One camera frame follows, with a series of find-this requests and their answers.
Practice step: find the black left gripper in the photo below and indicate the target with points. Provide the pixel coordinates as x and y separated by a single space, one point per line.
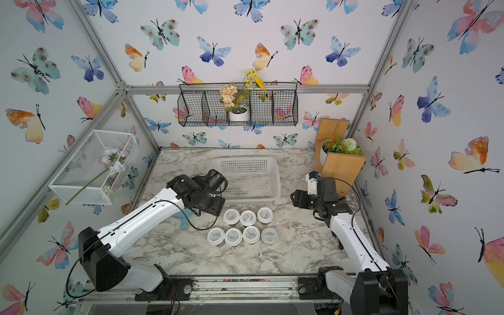
218 207

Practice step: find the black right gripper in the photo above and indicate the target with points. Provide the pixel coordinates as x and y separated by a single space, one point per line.
301 197

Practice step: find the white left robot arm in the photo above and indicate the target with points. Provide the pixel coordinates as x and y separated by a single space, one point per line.
102 251

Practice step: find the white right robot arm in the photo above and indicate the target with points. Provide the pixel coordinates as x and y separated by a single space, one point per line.
362 260

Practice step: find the white plastic perforated basket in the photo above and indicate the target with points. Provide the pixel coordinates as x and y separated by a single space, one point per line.
251 179

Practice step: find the yogurt cup without cap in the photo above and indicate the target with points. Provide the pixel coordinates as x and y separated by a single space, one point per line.
269 236

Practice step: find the wooden corner shelf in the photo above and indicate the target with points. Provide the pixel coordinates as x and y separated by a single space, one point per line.
343 168

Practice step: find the white pot green plant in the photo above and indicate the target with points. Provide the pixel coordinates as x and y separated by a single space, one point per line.
339 146

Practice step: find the pink artificial flower stem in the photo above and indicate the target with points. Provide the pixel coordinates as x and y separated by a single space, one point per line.
112 162

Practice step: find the white pot beige flowers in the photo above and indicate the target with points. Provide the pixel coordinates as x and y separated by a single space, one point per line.
237 100

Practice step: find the black wire wall basket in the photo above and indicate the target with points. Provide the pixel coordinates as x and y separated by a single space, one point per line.
275 104

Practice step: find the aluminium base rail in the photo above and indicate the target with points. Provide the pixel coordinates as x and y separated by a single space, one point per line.
223 289

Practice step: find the white wire mesh box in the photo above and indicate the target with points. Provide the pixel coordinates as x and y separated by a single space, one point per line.
78 169

